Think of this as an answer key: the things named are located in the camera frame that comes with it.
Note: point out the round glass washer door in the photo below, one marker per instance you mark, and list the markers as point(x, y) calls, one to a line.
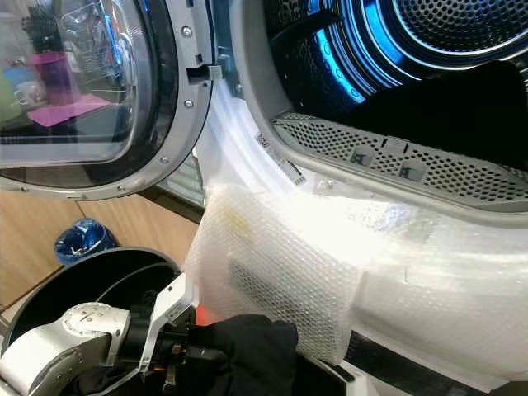
point(186, 99)

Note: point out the white barcode label sticker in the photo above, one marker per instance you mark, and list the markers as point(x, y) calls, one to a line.
point(280, 158)

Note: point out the grey perforated filter grille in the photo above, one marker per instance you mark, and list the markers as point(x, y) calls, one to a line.
point(330, 140)

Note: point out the round black laundry bucket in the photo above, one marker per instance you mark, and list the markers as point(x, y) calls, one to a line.
point(66, 285)

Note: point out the white front-loading washing machine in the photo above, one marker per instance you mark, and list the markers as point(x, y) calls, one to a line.
point(231, 140)

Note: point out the black clothing in drum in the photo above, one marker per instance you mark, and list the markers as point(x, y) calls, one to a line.
point(445, 115)

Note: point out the blue bagged waste bin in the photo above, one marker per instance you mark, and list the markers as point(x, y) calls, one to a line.
point(84, 239)

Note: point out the black garment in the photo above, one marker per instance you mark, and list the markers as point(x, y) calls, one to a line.
point(256, 355)

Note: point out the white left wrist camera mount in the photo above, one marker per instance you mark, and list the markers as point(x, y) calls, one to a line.
point(173, 301)

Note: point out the clear bubble wrap sheet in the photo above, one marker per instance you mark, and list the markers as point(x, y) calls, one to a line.
point(297, 247)

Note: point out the perforated steel washer drum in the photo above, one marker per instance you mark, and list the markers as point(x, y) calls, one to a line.
point(445, 25)

